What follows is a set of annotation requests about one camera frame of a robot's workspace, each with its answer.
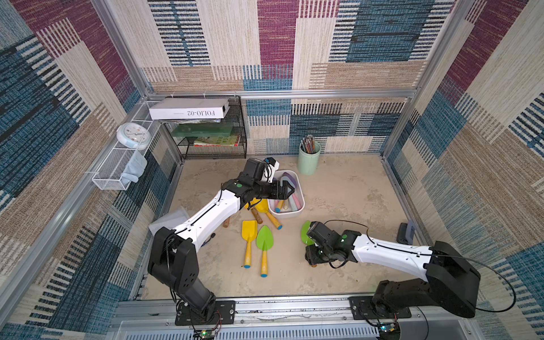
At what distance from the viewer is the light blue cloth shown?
66 cm

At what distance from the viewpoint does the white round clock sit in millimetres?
734

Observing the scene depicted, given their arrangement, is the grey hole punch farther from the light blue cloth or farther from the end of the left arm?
the light blue cloth

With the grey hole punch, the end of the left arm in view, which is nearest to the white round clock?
the end of the left arm

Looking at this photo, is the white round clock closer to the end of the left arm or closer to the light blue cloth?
the light blue cloth

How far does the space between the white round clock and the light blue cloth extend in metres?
0.04

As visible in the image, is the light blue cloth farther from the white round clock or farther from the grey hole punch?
the grey hole punch
